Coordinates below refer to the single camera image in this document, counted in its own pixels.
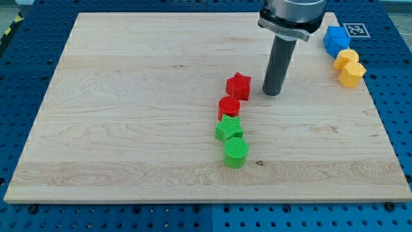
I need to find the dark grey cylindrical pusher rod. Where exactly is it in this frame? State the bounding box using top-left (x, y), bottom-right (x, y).
top-left (262, 35), bottom-right (296, 96)

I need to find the red star block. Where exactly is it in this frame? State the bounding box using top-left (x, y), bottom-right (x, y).
top-left (226, 72), bottom-right (252, 101)

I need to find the green star block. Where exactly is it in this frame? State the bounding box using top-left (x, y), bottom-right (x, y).
top-left (215, 114), bottom-right (244, 142)

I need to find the blue cube block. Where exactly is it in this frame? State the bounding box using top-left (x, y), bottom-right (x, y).
top-left (323, 26), bottom-right (347, 48)

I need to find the blue pentagon block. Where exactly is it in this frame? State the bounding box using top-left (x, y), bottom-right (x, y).
top-left (325, 37), bottom-right (350, 58)

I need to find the yellow cylinder block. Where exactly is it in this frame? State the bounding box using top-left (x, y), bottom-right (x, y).
top-left (333, 49), bottom-right (359, 70)

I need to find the yellow hexagon block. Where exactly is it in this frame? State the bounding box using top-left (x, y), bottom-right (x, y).
top-left (338, 61), bottom-right (366, 88)

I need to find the white fiducial marker tag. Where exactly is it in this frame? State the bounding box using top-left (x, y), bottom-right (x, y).
top-left (342, 23), bottom-right (370, 38)

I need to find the red cylinder block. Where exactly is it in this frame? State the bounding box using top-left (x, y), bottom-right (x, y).
top-left (218, 96), bottom-right (241, 121)

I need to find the green cylinder block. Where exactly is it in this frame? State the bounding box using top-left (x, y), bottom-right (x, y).
top-left (223, 137), bottom-right (248, 169)

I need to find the light wooden board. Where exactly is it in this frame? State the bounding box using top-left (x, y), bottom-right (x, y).
top-left (5, 13), bottom-right (411, 204)

